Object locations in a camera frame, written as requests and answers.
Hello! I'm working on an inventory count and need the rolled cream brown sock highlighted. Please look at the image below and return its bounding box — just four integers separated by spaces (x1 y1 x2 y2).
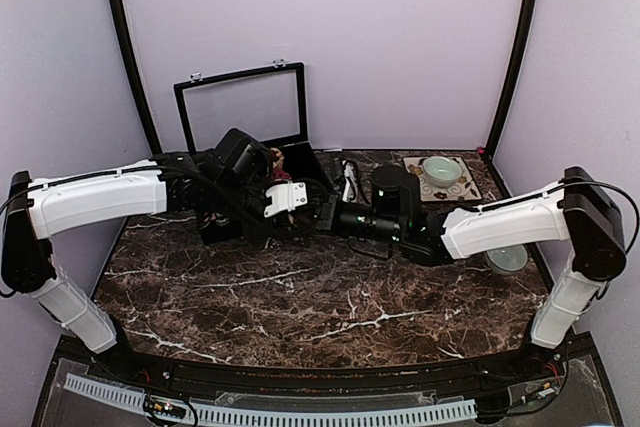
270 148 284 171

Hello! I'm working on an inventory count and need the white slotted cable duct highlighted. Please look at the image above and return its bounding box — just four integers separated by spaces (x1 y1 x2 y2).
63 374 478 426

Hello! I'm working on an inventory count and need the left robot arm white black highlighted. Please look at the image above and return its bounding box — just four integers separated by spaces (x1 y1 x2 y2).
1 128 328 383

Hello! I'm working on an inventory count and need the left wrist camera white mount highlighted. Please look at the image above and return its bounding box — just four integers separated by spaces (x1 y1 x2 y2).
263 181 309 218

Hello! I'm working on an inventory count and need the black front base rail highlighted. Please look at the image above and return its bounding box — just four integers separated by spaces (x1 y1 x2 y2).
54 331 596 398

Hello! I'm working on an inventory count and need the right black frame post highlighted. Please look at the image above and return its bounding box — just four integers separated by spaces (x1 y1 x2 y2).
484 0 536 159

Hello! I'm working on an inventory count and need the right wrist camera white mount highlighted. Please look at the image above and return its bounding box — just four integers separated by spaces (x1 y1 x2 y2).
342 160 360 203

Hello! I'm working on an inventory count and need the black frame post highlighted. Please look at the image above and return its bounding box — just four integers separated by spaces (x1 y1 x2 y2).
484 0 536 159
108 0 162 154

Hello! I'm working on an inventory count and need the square floral ceramic plate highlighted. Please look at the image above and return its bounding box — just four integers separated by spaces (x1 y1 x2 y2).
403 156 482 202

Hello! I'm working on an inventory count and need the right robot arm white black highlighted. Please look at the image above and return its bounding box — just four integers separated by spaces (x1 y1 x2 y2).
317 165 633 381

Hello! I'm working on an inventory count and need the left black frame post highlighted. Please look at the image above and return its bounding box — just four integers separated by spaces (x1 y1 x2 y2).
108 0 162 154

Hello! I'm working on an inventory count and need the black glass-lid storage box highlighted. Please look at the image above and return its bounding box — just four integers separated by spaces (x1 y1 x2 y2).
174 63 316 177

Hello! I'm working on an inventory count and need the rolled purple orange sock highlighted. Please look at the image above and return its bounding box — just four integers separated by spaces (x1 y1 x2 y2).
272 169 292 182

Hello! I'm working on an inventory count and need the celadon bowl on table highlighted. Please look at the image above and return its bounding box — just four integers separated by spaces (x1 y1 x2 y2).
485 245 528 276

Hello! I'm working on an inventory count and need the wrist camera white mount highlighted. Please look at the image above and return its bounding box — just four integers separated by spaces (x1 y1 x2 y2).
263 181 309 218
342 160 360 203

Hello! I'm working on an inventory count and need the celadon bowl on plate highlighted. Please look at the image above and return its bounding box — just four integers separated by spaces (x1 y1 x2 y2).
420 156 462 189

